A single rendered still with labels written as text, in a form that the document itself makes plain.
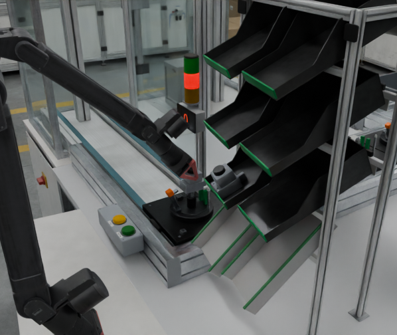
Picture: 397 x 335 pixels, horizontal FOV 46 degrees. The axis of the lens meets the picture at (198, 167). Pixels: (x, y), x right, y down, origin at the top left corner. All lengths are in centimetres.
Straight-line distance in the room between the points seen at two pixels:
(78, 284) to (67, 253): 69
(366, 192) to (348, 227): 17
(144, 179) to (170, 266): 55
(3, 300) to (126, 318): 155
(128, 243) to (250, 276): 42
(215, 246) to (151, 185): 56
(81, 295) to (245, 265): 47
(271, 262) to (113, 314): 46
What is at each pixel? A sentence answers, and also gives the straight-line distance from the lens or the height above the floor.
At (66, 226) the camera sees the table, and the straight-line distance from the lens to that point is 171.
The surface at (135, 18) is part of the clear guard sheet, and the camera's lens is 197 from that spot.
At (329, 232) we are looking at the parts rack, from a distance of 106.
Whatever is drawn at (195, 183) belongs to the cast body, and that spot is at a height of 108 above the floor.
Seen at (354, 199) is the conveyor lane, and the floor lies 91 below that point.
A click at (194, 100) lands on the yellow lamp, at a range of 156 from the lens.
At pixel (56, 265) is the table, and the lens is 155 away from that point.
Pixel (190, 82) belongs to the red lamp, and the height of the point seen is 133.
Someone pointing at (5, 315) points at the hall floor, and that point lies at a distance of 273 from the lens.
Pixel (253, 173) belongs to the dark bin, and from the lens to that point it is 118.
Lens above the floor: 180
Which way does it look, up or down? 28 degrees down
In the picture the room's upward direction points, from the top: 1 degrees counter-clockwise
